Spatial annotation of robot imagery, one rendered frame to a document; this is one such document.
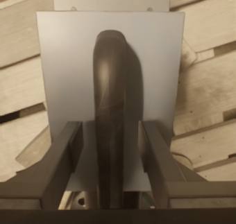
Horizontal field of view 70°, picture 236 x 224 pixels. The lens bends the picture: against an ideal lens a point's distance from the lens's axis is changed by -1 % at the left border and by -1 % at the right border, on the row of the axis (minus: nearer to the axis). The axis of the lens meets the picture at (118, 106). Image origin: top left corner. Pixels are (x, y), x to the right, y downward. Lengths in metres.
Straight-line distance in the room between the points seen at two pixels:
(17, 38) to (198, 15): 0.41
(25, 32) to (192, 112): 0.45
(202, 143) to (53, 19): 0.48
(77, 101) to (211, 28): 0.38
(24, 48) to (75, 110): 0.29
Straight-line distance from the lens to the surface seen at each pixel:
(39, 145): 0.43
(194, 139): 0.53
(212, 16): 0.49
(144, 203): 0.56
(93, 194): 0.28
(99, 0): 0.23
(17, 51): 0.46
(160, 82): 0.18
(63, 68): 0.18
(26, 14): 0.45
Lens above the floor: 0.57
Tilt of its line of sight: 73 degrees down
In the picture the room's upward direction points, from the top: 177 degrees clockwise
